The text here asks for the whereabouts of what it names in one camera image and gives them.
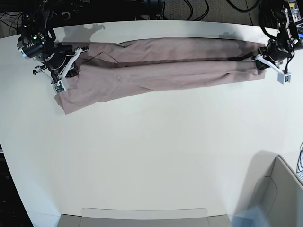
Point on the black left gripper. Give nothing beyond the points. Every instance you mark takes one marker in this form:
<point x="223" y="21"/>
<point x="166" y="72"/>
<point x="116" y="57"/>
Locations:
<point x="274" y="52"/>

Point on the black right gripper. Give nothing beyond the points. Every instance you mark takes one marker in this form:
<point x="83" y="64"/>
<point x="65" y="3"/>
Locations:
<point x="57" y="56"/>

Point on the mauve pink T-shirt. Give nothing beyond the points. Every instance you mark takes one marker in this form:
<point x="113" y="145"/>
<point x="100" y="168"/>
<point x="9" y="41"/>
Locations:
<point x="109" y="71"/>

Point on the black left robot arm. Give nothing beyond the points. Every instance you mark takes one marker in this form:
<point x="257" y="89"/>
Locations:
<point x="282" y="22"/>

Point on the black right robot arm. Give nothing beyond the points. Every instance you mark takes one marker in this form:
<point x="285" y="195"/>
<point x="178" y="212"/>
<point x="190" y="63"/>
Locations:
<point x="37" y="39"/>

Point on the blue striped cloth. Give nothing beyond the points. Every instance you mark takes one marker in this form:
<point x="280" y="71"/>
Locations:
<point x="299" y="169"/>

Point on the grey cardboard box right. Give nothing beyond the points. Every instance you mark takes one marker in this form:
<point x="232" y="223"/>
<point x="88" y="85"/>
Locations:
<point x="277" y="200"/>

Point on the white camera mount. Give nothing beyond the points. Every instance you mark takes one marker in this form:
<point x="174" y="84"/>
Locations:
<point x="60" y="84"/>
<point x="282" y="76"/>

